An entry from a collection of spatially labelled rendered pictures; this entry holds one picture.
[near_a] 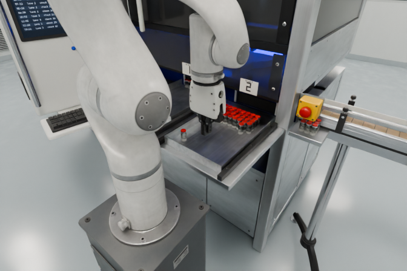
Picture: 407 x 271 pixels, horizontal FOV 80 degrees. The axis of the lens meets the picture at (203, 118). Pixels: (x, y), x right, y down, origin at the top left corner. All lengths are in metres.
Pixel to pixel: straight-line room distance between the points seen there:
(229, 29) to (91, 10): 0.25
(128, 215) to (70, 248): 1.21
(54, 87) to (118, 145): 0.94
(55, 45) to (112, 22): 0.99
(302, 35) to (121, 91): 0.66
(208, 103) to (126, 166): 0.26
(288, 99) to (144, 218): 0.66
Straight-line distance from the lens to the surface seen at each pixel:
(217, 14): 0.49
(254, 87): 1.03
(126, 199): 0.61
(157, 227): 0.69
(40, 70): 1.40
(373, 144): 1.10
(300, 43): 0.91
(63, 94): 1.46
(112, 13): 0.41
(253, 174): 1.26
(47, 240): 1.95
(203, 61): 0.59
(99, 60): 0.40
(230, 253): 1.65
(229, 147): 0.89
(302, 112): 0.94
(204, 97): 0.64
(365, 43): 5.59
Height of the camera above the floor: 1.43
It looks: 31 degrees down
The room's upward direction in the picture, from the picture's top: straight up
